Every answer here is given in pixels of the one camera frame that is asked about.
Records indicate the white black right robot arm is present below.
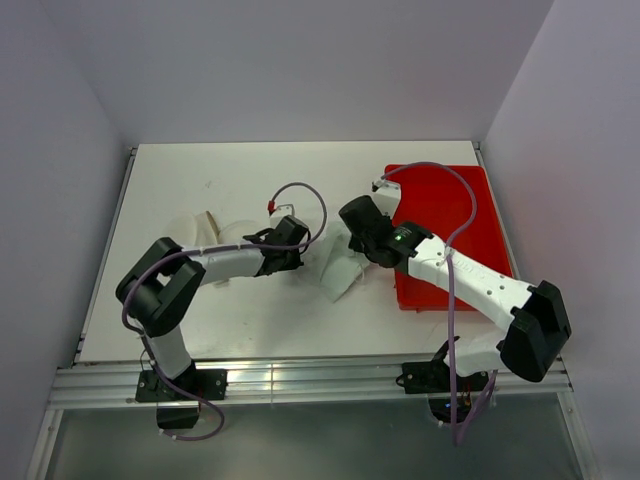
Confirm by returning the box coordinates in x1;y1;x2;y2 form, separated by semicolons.
339;195;571;390

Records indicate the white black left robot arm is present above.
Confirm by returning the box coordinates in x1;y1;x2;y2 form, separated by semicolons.
116;215;311;399

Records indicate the red plastic tray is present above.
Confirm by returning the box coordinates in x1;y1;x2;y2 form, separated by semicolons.
383;163;516;312

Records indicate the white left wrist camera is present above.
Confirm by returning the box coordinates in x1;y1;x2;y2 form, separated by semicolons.
267;200;295;228

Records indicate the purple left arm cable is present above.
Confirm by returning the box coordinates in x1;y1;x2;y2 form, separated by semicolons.
122;182;329;442

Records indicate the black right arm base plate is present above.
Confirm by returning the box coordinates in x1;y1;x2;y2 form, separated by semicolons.
395;360;489;395

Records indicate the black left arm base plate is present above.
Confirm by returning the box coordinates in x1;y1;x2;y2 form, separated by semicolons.
135;369;227;430

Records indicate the aluminium mounting rail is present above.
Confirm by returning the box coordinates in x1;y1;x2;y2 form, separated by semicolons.
47;352;574;412

